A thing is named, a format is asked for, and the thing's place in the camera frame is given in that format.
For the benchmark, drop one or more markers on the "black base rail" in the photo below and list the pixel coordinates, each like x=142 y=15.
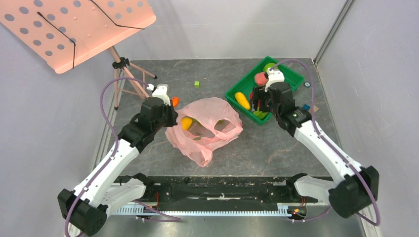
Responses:
x=220 y=193

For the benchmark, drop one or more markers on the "poker chip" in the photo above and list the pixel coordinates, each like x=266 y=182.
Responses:
x=307 y=84

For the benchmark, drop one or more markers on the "yellow fake corn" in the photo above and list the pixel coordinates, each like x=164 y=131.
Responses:
x=242 y=100

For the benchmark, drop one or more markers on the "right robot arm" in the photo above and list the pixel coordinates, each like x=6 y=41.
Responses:
x=352 y=187

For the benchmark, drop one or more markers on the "green fake melon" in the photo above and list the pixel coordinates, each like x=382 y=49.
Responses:
x=270 y=68

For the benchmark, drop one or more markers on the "green fake starfruit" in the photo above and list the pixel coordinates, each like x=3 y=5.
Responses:
x=260 y=115

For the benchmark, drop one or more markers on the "yellow fake lemon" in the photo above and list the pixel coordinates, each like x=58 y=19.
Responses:
x=186 y=122

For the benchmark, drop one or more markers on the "pink music stand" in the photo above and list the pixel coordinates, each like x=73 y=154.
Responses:
x=66 y=33

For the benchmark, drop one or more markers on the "pink plastic bag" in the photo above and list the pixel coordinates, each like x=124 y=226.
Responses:
x=215 y=124

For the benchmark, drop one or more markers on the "blue toy brick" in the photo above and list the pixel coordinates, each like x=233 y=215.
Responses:
x=306 y=107

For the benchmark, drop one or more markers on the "green plastic tray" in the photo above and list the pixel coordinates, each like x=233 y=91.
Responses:
x=246 y=84

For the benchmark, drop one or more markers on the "orange arch block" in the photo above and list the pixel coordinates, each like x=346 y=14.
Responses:
x=175 y=101

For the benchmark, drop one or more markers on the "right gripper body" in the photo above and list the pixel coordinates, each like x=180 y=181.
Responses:
x=259 y=99

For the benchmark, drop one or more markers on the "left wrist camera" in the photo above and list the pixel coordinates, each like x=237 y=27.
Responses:
x=160 y=91

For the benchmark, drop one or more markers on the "pink fake peach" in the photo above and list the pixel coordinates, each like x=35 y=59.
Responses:
x=261 y=79

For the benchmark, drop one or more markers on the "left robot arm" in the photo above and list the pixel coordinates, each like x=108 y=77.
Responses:
x=88 y=205

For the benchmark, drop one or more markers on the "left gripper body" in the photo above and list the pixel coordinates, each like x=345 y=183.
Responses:
x=168 y=118

